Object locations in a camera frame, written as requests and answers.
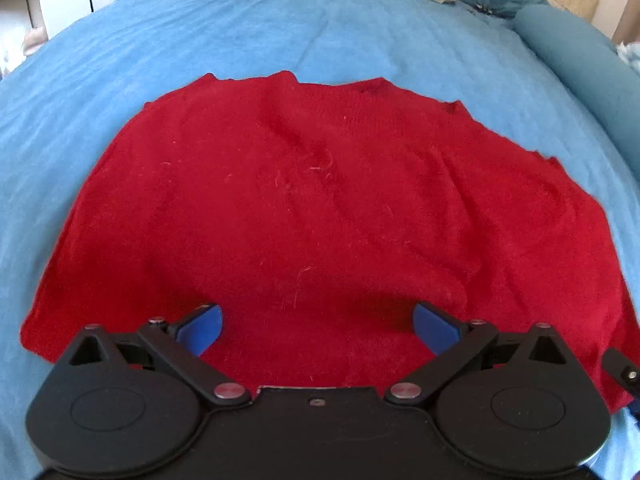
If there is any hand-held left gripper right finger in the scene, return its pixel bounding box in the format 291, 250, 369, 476
384, 301, 581, 408

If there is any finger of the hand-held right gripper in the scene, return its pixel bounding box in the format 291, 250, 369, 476
601, 347, 640, 395

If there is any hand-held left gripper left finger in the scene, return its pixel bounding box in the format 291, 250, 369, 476
57, 302, 252, 408

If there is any red knit sweater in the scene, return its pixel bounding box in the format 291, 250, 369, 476
19, 72, 637, 416

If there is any blue bed sheet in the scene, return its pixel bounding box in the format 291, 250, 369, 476
0, 0, 640, 480

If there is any blue duvet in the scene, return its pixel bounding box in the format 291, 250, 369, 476
512, 5, 640, 181

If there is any beige curtain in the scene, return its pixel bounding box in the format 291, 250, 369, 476
611, 0, 640, 46

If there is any white shelf unit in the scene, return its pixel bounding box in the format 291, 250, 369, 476
0, 0, 93, 78

